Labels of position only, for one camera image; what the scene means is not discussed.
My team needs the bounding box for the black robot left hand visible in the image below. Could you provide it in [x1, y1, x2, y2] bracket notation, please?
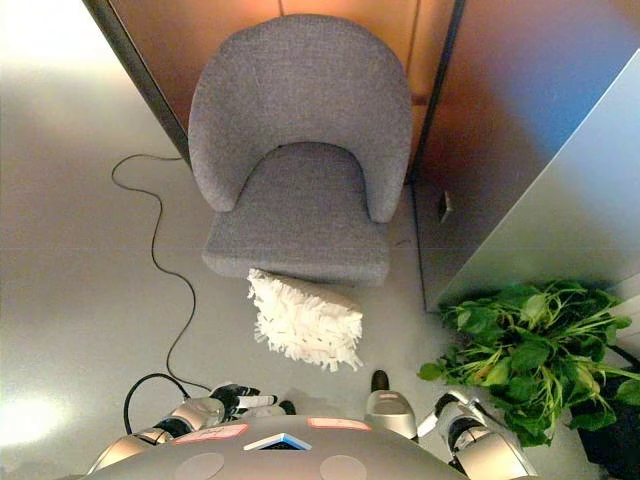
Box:
[208, 382, 297, 420]

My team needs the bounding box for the white fluffy fringed pillow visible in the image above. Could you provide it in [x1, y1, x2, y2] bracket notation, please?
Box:
[246, 268, 366, 374]

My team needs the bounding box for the grey fabric armchair sofa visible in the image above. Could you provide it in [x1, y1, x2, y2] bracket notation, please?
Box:
[187, 13, 414, 289]

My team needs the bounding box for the pink sticker label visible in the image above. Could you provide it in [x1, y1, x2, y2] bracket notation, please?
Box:
[306, 416, 373, 433]
[173, 422, 251, 446]

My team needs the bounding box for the blue white chest badge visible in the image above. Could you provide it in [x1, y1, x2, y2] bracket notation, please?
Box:
[242, 431, 313, 453]

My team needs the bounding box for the silver robot torso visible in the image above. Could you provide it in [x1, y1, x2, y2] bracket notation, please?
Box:
[79, 413, 474, 480]

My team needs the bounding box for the silver robot leg black foot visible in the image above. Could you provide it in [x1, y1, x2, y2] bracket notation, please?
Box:
[363, 369, 419, 444]

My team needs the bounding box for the green leafy houseplant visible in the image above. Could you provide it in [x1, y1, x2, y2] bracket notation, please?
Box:
[417, 280, 640, 449]

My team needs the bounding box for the white cabinet panel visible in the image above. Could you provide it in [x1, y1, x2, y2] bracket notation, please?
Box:
[436, 61, 640, 307]

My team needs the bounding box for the black plant pot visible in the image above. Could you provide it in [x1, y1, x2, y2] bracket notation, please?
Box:
[568, 343, 640, 480]

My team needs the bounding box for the thick black wrist cable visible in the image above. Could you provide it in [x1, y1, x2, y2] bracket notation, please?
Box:
[123, 372, 202, 437]

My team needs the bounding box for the thin black floor cable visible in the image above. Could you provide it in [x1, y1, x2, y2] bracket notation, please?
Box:
[110, 153, 213, 394]

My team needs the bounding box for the small wall socket plate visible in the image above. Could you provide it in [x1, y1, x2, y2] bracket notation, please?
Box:
[437, 191, 456, 224]

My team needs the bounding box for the dark metal door frame post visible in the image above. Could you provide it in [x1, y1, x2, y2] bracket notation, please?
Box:
[405, 0, 469, 187]
[81, 0, 192, 162]

